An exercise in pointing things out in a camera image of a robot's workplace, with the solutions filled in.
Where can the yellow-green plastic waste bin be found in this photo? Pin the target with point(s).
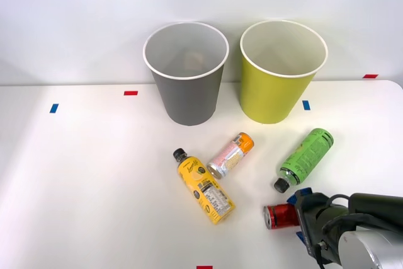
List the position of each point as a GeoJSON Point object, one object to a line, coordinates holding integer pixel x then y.
{"type": "Point", "coordinates": [270, 95]}

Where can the orange and pink drink can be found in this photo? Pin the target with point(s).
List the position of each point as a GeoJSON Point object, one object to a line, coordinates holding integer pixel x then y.
{"type": "Point", "coordinates": [231, 155]}

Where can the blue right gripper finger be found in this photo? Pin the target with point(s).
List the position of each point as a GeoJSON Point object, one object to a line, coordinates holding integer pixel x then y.
{"type": "Point", "coordinates": [301, 237]}
{"type": "Point", "coordinates": [299, 192]}

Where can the red drink can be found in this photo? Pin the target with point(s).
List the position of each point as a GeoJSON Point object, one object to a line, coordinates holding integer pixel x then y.
{"type": "Point", "coordinates": [281, 215]}

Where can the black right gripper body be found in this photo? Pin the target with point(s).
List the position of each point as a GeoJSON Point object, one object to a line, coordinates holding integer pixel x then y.
{"type": "Point", "coordinates": [311, 215]}

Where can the yellow bottle with black cap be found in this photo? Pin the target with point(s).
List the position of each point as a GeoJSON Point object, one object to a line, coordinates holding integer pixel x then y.
{"type": "Point", "coordinates": [204, 187]}

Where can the green bottle with black cap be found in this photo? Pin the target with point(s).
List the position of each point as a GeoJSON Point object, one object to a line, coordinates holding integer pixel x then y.
{"type": "Point", "coordinates": [307, 155]}

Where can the silver and black right arm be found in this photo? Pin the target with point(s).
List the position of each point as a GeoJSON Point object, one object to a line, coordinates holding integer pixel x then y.
{"type": "Point", "coordinates": [371, 243]}

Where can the grey plastic waste bin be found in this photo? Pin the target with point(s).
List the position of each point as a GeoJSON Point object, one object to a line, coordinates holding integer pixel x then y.
{"type": "Point", "coordinates": [189, 99]}

